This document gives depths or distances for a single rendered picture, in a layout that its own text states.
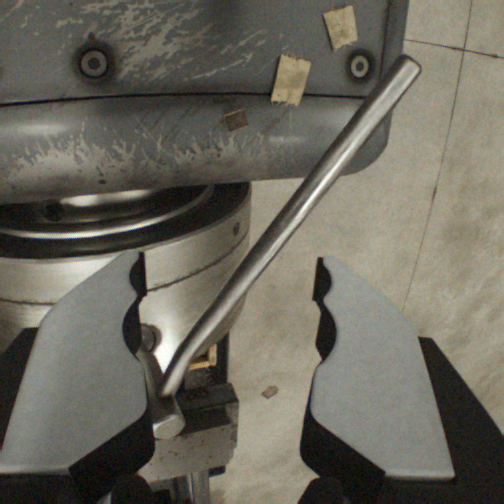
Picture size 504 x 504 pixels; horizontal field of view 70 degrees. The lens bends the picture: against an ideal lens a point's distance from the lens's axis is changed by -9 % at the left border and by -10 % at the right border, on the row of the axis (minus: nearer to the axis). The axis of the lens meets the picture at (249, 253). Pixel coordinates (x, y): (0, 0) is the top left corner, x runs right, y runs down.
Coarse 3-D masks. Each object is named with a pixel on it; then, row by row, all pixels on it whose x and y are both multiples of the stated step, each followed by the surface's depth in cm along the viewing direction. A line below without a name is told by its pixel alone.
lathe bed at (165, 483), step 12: (192, 372) 85; (204, 372) 86; (180, 384) 89; (192, 384) 87; (204, 384) 88; (168, 480) 107; (180, 480) 107; (192, 480) 108; (204, 480) 109; (156, 492) 125; (168, 492) 124; (180, 492) 109; (192, 492) 115; (204, 492) 112
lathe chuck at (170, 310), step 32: (224, 256) 33; (160, 288) 28; (192, 288) 31; (0, 320) 27; (32, 320) 26; (160, 320) 30; (192, 320) 32; (224, 320) 36; (0, 352) 29; (160, 352) 31
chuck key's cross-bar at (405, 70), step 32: (416, 64) 15; (384, 96) 15; (352, 128) 16; (320, 160) 17; (352, 160) 17; (320, 192) 18; (288, 224) 18; (256, 256) 19; (224, 288) 21; (192, 352) 23; (160, 384) 24
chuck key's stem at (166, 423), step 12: (144, 336) 30; (144, 348) 28; (144, 360) 27; (156, 360) 27; (156, 372) 26; (156, 384) 25; (156, 396) 24; (156, 408) 23; (168, 408) 23; (156, 420) 22; (168, 420) 23; (180, 420) 23; (156, 432) 23; (168, 432) 23
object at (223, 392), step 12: (228, 384) 90; (180, 396) 86; (192, 396) 85; (204, 396) 86; (216, 396) 87; (228, 396) 87; (180, 408) 83; (192, 408) 83; (204, 408) 84; (216, 408) 84; (228, 408) 86
